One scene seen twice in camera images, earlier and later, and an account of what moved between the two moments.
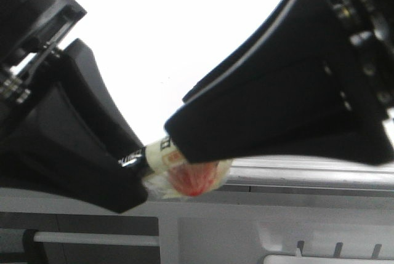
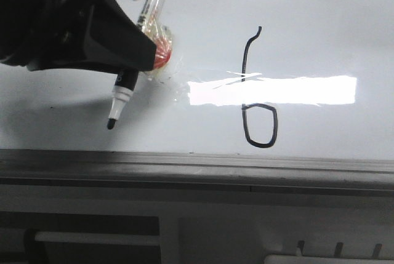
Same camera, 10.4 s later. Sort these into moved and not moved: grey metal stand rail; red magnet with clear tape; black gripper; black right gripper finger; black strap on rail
Moved: black right gripper finger; black gripper; red magnet with clear tape
Not moved: black strap on rail; grey metal stand rail
